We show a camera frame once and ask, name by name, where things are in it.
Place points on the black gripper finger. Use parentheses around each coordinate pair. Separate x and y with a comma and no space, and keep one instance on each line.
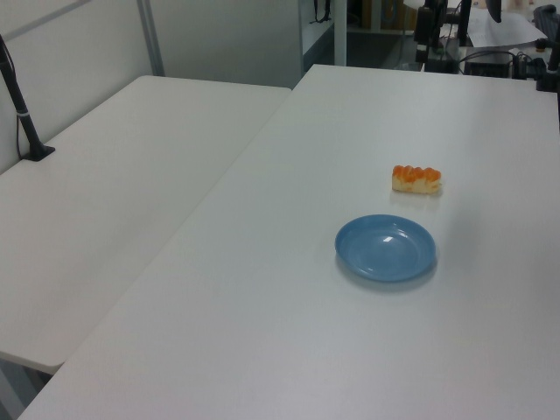
(423,52)

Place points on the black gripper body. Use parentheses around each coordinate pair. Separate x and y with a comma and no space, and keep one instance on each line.
(425,24)

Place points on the orange topped bread piece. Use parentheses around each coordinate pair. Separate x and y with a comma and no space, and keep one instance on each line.
(415,180)

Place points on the blue round plate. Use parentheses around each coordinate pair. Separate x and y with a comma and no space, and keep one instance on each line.
(385,247)

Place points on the black upright pole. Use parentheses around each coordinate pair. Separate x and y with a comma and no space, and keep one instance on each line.
(464,22)

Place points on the black electronics box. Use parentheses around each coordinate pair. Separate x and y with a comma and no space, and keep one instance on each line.
(485,67)

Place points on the black curved object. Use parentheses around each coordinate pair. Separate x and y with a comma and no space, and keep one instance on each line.
(494,9)

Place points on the white paper sheets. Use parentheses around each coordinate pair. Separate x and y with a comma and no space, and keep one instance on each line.
(503,30)

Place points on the black clamp stand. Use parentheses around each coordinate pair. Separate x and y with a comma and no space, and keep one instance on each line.
(547,81)

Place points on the white side table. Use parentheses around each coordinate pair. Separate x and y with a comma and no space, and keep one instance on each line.
(109,197)

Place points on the white shelf frame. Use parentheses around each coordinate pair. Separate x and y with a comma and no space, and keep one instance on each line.
(340,35)

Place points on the white partition post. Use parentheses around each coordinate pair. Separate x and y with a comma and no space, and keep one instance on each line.
(151,35)

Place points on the black camera stand pole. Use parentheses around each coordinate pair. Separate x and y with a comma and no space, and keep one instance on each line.
(22,118)

